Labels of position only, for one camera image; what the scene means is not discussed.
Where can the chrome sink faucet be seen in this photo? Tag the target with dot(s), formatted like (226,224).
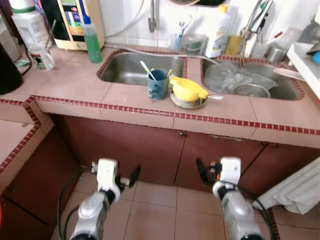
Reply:
(255,22)

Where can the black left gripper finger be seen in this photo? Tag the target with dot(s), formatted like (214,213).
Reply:
(135,175)

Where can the white plastic utensil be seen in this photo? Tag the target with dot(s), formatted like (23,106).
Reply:
(145,70)

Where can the clear plastic bag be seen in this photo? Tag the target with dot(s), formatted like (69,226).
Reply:
(230,77)

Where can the green dish soap bottle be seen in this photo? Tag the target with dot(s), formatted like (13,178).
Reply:
(93,45)

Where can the cream water purifier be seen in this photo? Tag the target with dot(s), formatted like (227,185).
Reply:
(67,20)

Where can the chrome wall tap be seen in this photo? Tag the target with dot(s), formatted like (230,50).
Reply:
(152,20)

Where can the blue bowl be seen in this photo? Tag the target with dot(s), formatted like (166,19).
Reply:
(316,57)

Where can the brown cabinet door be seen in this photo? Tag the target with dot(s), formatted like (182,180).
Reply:
(120,150)
(280,162)
(215,150)

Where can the small steel sink basin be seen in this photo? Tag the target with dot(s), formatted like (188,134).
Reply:
(130,67)

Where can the hanging steel pan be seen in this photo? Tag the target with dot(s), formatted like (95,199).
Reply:
(197,2)

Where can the yellow plastic cup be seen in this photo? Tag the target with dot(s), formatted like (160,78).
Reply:
(187,87)

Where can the yellow sponge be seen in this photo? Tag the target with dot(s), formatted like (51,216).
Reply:
(233,45)

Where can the white dish rack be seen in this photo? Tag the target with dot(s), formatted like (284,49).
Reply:
(305,65)

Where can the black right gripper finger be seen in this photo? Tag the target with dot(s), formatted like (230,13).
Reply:
(202,172)

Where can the large steel sink basin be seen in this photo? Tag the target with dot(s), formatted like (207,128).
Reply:
(285,87)

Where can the black electric kettle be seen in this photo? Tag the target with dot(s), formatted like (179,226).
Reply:
(9,70)

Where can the cream spatula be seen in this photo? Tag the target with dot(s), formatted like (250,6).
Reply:
(290,74)

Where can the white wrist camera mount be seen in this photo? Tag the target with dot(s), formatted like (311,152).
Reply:
(231,170)
(107,172)

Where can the white blue toothbrush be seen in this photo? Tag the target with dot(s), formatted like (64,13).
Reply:
(184,25)

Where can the metal spoon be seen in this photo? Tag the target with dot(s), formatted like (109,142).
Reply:
(51,35)

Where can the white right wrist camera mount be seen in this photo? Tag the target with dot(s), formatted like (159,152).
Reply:
(231,170)

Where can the green packet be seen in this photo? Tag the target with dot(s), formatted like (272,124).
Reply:
(22,63)

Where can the white ribbed panel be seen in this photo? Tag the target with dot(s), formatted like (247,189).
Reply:
(295,190)

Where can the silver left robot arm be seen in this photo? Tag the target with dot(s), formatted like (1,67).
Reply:
(92,212)

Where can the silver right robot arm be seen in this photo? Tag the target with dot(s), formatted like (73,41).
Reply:
(237,212)

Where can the white printed mug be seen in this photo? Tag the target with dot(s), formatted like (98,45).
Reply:
(41,57)

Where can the steel cup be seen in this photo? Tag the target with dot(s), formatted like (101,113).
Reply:
(276,54)

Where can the clear tub with dark liquid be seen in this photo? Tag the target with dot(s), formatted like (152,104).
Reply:
(195,45)

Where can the large white plastic jug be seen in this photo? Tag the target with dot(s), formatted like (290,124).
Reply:
(30,25)

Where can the clear toothbrush cup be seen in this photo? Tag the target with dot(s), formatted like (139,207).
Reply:
(175,44)

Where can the white bottle with yellow cap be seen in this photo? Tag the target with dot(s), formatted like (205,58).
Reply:
(219,35)

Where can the blue mug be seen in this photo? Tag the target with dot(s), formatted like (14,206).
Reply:
(158,87)

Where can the shallow steel bowl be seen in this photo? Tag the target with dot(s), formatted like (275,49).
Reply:
(189,104)

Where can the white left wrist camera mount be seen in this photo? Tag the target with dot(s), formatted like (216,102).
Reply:
(107,172)

